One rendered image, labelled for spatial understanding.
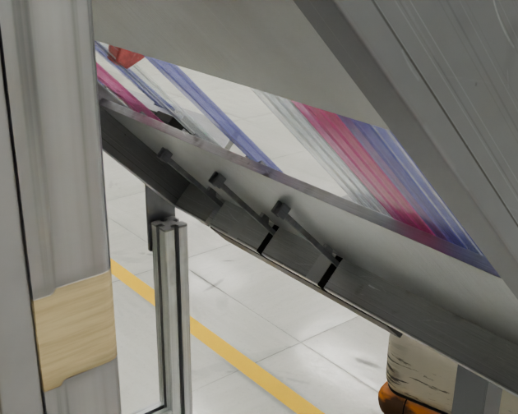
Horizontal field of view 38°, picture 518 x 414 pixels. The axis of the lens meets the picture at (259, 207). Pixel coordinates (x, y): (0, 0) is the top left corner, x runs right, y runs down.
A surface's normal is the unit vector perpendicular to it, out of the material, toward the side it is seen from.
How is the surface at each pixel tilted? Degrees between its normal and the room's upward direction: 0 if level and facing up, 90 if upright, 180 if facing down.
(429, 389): 90
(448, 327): 45
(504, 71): 90
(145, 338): 0
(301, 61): 135
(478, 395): 90
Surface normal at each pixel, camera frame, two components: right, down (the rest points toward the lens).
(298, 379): 0.01, -0.92
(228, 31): -0.56, 0.82
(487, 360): -0.55, -0.49
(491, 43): 0.63, 0.30
